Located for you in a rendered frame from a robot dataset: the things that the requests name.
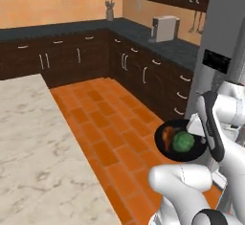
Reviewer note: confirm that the grey fridge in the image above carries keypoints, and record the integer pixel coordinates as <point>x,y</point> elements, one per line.
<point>220,18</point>

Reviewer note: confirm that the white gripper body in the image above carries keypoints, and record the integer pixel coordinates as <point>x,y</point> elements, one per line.
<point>196,126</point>

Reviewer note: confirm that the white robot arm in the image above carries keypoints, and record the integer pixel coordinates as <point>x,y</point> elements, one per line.
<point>191,184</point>

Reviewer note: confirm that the grey kitchen utensils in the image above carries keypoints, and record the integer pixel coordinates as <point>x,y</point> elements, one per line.
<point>110,4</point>

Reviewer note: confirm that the white coffee machine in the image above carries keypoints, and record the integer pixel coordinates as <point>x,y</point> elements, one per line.
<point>165,28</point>

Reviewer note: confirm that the grey hanging spatula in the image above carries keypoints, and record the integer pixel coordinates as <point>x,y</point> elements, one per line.
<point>200,23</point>

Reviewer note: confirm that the dark wood base cupboards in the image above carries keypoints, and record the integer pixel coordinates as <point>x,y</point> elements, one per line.
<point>95,59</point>

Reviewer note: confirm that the green broccoli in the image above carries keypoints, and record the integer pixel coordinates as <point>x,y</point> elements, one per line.
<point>183,142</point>

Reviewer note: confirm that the grey hanging ladle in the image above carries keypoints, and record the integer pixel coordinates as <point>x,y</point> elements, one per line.
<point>191,23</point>

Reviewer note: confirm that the grey utensil pot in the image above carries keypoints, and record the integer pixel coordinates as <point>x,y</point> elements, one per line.
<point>110,15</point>

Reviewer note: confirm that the black bowl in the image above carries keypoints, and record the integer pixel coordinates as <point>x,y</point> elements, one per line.
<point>178,156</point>

